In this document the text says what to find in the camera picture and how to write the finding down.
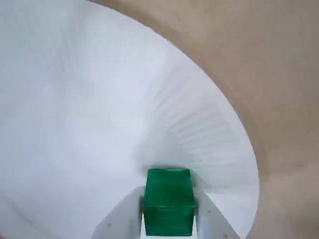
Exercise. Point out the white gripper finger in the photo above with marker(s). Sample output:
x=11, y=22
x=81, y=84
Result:
x=122, y=216
x=214, y=221

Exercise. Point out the green cube block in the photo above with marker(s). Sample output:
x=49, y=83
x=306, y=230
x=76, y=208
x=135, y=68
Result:
x=169, y=194

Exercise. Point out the white paper plate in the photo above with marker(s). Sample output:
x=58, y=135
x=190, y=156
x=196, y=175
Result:
x=87, y=99

